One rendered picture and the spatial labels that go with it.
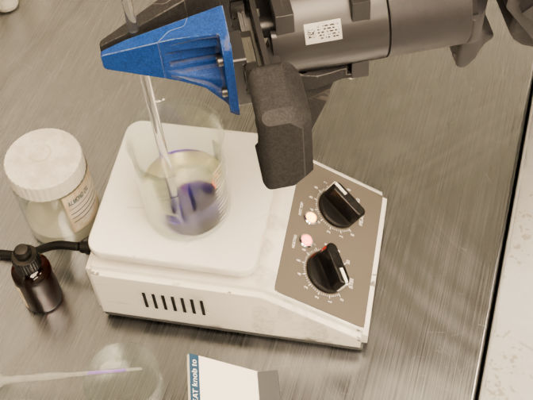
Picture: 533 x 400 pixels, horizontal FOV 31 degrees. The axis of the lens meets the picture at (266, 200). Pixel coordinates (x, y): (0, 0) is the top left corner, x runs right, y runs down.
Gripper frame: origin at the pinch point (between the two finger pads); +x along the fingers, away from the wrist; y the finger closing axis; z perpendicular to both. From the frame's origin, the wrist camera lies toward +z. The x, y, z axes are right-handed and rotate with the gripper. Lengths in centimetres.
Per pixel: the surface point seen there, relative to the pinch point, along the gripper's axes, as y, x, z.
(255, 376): -8.6, -1.9, 25.1
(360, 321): -7.2, -9.8, 22.5
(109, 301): -1.8, 7.6, 22.6
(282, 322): -6.4, -4.4, 22.2
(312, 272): -4.2, -7.1, 19.9
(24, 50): 28.6, 13.6, 25.4
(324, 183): 3.4, -9.6, 20.2
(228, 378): -9.2, 0.1, 23.5
